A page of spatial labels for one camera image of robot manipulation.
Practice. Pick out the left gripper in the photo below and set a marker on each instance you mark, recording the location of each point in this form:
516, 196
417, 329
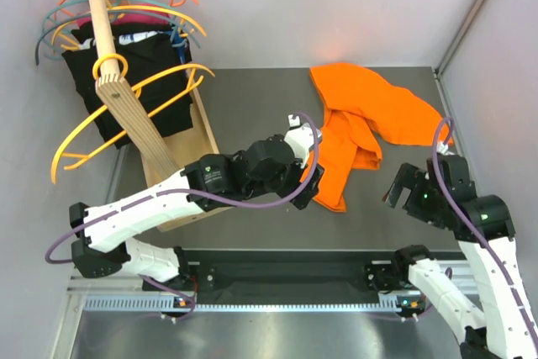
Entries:
301, 200

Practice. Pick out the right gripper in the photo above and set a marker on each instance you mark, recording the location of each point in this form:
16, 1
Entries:
406, 176

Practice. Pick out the orange trousers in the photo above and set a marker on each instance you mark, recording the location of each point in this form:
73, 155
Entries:
358, 106

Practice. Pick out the yellow hanger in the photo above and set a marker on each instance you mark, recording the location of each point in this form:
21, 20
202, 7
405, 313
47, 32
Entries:
82, 159
157, 10

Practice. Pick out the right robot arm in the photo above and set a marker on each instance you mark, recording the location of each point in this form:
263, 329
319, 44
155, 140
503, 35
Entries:
502, 325

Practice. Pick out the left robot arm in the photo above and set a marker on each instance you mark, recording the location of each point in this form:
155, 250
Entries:
284, 165

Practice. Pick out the teal hanger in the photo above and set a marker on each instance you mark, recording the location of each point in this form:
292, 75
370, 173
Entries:
59, 15

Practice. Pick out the corner aluminium profile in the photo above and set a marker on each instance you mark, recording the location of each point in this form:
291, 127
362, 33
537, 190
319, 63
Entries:
460, 35

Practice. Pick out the wooden rack pole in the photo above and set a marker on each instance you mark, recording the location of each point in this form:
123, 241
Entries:
117, 95

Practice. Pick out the blue hanging garment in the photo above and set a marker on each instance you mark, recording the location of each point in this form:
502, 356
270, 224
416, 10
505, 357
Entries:
181, 45

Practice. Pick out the black hanging garment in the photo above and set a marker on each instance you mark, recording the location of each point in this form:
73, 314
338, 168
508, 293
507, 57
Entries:
145, 58

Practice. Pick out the pink hanging garment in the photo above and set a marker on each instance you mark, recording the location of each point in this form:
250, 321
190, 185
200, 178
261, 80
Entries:
139, 16

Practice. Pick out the aluminium frame rail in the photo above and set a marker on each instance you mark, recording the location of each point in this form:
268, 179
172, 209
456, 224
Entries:
297, 308

